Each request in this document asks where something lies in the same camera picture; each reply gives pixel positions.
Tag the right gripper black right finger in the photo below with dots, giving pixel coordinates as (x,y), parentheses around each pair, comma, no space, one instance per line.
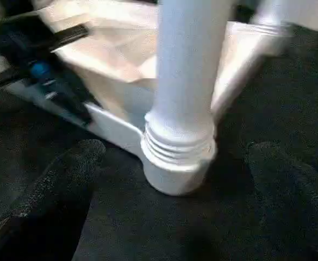
(294,201)

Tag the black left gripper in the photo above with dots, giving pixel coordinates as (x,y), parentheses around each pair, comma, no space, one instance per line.
(23,49)

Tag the white plastic table top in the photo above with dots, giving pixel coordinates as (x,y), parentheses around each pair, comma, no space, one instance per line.
(115,49)

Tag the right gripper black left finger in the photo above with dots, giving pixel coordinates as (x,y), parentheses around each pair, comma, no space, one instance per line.
(44,206)

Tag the black work mat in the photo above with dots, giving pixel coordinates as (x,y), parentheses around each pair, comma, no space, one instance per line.
(148,228)

